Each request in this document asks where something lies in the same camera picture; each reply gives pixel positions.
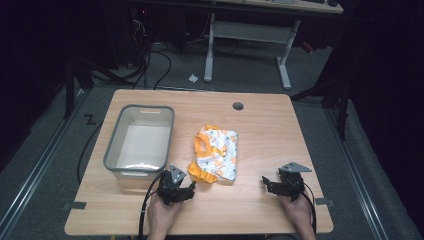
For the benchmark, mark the white metal desk frame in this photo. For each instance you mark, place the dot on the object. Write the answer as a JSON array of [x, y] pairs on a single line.
[[248, 46]]

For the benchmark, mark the person's right hand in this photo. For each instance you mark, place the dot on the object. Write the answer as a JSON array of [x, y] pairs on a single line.
[[298, 213]]

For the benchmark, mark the white bin with grey rim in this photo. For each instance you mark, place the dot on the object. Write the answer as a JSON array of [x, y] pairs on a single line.
[[141, 144]]

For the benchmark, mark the person's left hand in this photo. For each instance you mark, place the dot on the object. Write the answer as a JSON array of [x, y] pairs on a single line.
[[162, 216]]

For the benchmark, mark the black metal stand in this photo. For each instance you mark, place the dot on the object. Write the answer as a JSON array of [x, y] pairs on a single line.
[[75, 83], [335, 100]]

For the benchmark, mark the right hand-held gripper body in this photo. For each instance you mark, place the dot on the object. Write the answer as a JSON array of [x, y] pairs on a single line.
[[289, 183]]

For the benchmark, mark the orange and white patterned garment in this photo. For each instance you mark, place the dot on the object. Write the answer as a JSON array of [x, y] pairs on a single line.
[[216, 154]]

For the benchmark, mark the crumpled white paper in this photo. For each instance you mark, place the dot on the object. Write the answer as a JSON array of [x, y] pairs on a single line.
[[193, 78]]

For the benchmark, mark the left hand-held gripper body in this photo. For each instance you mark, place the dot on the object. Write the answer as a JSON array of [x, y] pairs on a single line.
[[170, 188]]

